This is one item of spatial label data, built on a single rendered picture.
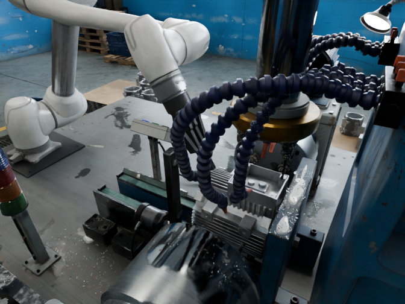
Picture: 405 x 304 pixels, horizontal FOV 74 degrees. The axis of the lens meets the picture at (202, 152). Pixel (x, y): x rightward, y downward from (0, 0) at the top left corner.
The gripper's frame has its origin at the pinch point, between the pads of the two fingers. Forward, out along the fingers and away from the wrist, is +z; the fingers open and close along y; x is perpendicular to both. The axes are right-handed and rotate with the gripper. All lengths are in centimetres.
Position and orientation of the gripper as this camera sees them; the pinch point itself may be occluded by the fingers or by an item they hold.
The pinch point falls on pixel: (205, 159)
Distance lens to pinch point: 79.4
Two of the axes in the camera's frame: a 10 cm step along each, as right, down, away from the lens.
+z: 4.3, 8.6, 2.6
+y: 4.9, -4.7, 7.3
